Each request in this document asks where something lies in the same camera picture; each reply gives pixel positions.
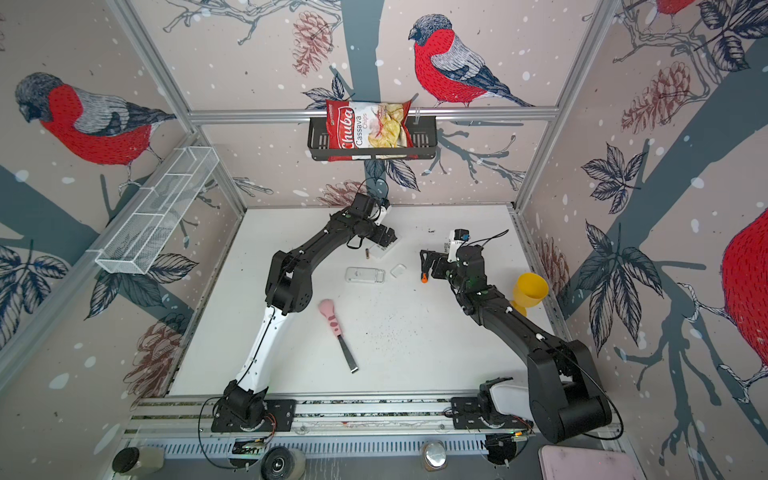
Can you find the black wall basket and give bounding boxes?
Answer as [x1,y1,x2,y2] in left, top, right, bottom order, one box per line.
[307,116,438,161]

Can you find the pink handled scraper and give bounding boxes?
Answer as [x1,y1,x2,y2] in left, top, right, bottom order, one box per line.
[318,299,359,374]

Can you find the white wire mesh shelf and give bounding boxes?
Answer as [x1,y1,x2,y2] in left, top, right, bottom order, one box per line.
[95,146,219,274]

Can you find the white battery cover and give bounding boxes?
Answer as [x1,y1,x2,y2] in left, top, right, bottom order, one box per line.
[390,264,407,278]

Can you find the red cassava chips bag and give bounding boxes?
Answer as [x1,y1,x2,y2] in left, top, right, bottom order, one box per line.
[326,100,413,161]

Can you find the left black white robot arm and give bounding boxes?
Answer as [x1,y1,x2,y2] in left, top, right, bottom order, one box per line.
[213,193,397,433]

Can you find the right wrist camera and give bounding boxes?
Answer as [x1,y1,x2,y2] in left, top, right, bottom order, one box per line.
[447,229,470,263]

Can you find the silver round cap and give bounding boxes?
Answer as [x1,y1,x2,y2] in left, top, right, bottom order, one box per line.
[421,440,447,472]

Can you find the white remote grey buttons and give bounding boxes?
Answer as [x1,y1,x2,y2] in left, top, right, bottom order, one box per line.
[345,267,386,284]

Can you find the black grey cylinder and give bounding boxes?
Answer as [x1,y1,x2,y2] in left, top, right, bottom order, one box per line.
[111,446,165,477]

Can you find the white remote green buttons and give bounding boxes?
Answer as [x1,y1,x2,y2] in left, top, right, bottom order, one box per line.
[367,243,390,259]

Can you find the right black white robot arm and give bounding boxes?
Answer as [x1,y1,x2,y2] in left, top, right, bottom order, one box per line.
[420,245,613,443]

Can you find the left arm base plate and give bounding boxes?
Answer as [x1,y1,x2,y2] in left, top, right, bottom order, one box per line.
[211,399,296,434]

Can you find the yellow plastic cup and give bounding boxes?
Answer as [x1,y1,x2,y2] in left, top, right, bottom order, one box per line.
[510,272,549,316]

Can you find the black round speaker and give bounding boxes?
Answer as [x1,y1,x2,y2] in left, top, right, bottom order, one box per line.
[260,446,306,480]

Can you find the pink pad corner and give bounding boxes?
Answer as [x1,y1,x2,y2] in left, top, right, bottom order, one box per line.
[538,445,645,480]

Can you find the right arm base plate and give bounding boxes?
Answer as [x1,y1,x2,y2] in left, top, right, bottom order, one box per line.
[443,397,533,433]

